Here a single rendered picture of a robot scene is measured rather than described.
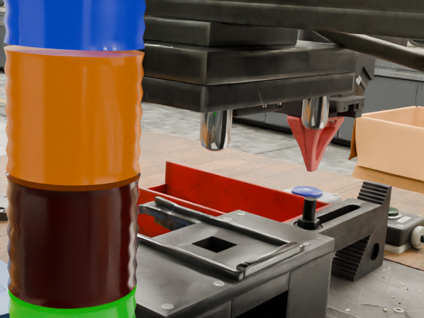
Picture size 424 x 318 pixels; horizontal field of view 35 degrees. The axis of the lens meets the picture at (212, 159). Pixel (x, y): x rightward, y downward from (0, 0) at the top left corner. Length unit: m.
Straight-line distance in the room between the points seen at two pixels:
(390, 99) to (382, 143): 2.64
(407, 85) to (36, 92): 5.26
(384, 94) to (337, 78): 4.99
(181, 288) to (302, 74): 0.17
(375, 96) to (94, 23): 5.39
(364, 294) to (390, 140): 2.18
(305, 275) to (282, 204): 0.25
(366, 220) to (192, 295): 0.29
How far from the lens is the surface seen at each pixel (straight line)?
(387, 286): 0.71
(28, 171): 0.18
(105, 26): 0.17
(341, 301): 0.66
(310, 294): 0.55
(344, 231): 0.65
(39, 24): 0.18
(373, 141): 2.88
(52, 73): 0.17
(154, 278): 0.46
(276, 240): 0.53
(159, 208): 0.60
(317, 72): 0.49
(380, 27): 0.37
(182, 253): 0.49
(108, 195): 0.18
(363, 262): 0.71
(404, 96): 5.43
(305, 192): 0.87
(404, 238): 0.80
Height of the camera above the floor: 1.17
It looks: 13 degrees down
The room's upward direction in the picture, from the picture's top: 3 degrees clockwise
